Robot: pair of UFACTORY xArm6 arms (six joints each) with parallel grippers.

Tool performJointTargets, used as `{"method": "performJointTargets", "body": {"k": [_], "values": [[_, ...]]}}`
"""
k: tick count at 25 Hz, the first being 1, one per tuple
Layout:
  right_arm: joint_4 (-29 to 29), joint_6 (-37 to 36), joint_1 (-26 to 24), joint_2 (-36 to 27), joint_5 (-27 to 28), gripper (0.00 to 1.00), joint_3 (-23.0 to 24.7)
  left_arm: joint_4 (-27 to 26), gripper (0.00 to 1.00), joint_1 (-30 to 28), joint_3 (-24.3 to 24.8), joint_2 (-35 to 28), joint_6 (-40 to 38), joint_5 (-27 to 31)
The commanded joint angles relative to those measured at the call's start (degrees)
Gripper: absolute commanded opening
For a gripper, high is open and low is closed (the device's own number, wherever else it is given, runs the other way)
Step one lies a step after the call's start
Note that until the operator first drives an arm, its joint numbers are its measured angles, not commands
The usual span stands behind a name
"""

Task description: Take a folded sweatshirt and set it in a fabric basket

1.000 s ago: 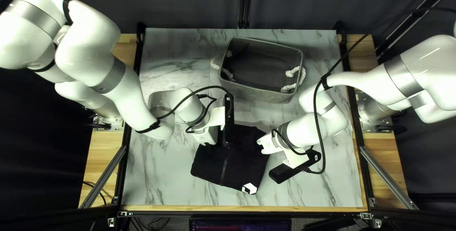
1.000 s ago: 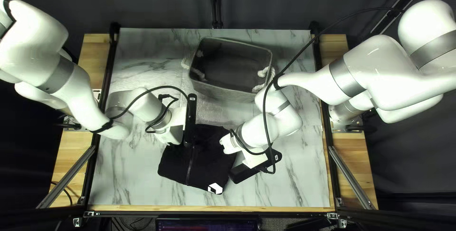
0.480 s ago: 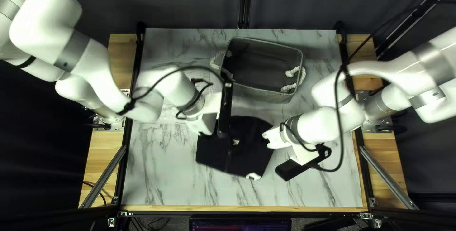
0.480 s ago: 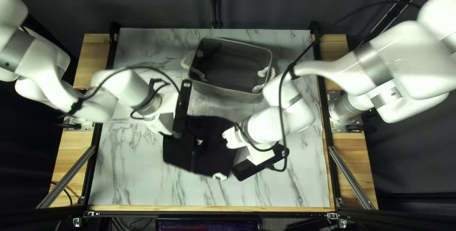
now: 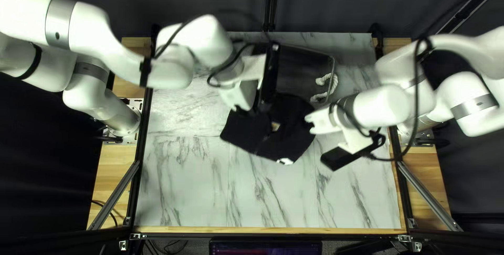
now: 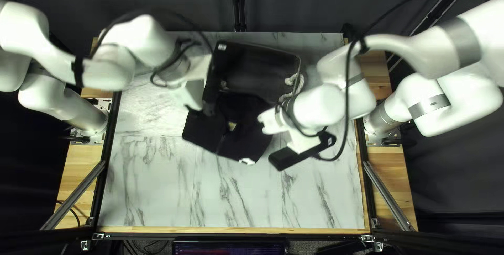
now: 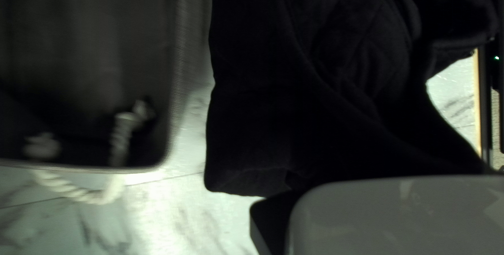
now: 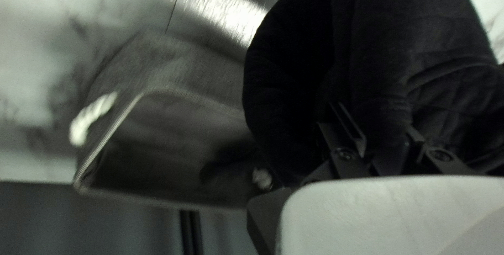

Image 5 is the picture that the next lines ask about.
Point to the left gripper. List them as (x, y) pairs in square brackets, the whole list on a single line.
[(242, 93)]

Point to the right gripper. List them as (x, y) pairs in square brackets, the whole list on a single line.
[(325, 121)]

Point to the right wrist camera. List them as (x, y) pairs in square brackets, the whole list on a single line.
[(342, 156)]

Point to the black frame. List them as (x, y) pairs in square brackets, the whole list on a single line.
[(271, 3)]

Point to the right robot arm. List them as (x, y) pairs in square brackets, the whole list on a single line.
[(452, 89)]

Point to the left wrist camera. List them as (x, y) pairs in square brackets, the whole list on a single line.
[(268, 78)]

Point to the black sweatshirt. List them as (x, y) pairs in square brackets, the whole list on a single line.
[(275, 129)]

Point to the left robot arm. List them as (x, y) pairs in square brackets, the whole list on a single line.
[(98, 38)]

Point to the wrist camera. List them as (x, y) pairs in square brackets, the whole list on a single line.
[(268, 78), (342, 156)]

